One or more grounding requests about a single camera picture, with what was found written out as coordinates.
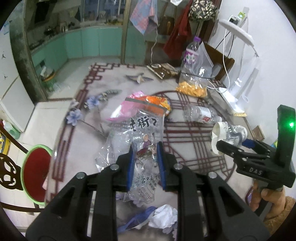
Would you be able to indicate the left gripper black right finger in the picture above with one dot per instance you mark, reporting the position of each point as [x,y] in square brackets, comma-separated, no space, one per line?
[208,208]

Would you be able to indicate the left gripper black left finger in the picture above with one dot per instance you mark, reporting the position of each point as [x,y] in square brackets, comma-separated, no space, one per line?
[85,209]

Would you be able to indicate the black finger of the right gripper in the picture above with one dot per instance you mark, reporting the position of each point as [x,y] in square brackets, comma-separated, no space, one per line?
[230,150]

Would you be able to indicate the crushed clear plastic bottle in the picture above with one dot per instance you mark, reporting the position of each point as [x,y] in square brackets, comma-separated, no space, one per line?
[223,131]

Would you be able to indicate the clear printed plastic bag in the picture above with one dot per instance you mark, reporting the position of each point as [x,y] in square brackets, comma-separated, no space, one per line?
[142,131]

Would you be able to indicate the green kitchen trash bin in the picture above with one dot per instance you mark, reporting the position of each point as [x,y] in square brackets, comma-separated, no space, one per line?
[48,78]

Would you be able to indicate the teal kitchen cabinets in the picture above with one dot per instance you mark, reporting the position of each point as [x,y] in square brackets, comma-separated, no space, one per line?
[79,43]

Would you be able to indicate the right hand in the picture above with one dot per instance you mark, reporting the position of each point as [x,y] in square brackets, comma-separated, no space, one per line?
[280,202]

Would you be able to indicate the white desk lamp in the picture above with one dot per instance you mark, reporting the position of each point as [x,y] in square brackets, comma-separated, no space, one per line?
[237,83]

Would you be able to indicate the red bin with green rim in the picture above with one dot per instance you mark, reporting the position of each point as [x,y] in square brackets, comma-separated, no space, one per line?
[34,172]

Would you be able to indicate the white crumpled paper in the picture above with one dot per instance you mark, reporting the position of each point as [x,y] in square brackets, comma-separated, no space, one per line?
[164,217]

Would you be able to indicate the blue white wrapper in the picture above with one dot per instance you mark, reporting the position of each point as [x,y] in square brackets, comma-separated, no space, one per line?
[138,221]

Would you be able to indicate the dark wooden chair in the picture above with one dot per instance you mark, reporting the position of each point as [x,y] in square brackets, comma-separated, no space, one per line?
[11,176]

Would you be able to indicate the orange plastic bag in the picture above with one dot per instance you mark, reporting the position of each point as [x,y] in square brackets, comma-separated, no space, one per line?
[153,104]

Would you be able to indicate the purple cap water bottle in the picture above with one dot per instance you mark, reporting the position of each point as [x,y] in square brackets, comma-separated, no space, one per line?
[189,61]

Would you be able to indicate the clear bag with yellow snacks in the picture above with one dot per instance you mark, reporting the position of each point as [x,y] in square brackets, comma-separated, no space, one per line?
[196,85]

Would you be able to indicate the pink plastic bag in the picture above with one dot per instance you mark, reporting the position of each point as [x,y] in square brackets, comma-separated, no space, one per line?
[127,108]

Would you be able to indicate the red hanging cloth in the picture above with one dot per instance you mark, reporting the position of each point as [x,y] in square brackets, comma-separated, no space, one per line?
[179,36]

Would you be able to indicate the white refrigerator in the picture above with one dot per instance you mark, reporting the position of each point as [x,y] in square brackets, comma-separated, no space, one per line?
[16,105]

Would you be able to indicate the leopard print hanging bag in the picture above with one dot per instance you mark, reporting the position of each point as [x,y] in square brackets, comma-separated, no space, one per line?
[202,11]

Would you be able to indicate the plaid hanging towel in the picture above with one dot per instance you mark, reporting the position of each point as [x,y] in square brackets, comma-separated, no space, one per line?
[145,16]

